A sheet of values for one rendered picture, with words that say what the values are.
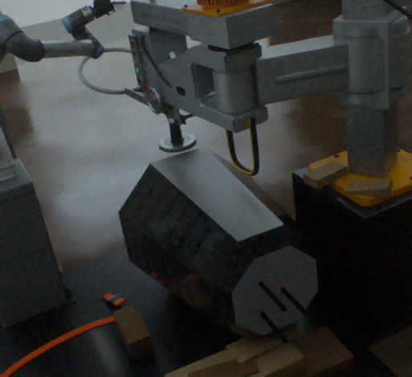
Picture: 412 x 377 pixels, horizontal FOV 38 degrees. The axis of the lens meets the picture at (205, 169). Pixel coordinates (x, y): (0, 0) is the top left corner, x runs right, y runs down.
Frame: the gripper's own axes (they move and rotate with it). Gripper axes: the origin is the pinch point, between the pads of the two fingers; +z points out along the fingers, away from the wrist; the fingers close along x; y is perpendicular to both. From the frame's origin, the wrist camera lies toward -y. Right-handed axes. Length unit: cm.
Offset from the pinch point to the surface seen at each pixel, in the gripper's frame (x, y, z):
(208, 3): 46, 84, 20
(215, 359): -50, 184, -53
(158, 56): -7.4, 47.1, -2.3
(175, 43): -8.3, 44.1, 8.5
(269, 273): -19, 173, -13
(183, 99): -10, 77, -3
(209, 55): 24, 89, 13
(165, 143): -56, 63, -21
